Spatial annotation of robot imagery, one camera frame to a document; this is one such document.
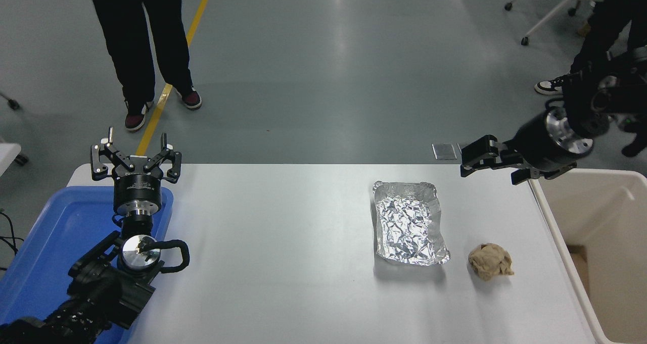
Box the crumpled foil tray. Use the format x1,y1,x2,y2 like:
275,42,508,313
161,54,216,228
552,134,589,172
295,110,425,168
373,181,450,267

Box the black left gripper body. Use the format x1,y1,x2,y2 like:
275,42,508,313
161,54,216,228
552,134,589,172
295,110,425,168
112,155,163,212

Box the large pale bin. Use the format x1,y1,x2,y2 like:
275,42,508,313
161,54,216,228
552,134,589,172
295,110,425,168
527,168,647,344

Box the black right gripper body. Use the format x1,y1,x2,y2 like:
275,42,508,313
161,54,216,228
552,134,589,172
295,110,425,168
507,113,577,177

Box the person with red shoes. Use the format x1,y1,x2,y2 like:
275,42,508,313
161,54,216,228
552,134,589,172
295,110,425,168
84,0,202,132

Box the black cables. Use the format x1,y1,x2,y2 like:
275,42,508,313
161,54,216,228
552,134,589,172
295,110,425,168
0,210,24,272

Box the person with white shoes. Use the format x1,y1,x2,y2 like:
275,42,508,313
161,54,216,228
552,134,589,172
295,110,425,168
534,0,647,158

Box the white-legged wheeled chair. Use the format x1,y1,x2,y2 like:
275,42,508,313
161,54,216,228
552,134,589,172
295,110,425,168
504,0,605,45

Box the blue plastic tray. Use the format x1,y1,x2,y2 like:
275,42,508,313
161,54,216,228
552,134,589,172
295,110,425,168
0,185,174,344

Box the crumpled tan paper ball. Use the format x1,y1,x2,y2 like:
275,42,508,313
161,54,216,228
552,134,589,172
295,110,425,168
468,243,515,282

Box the white wheeled table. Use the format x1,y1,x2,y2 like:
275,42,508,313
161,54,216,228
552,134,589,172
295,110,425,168
0,143,29,175

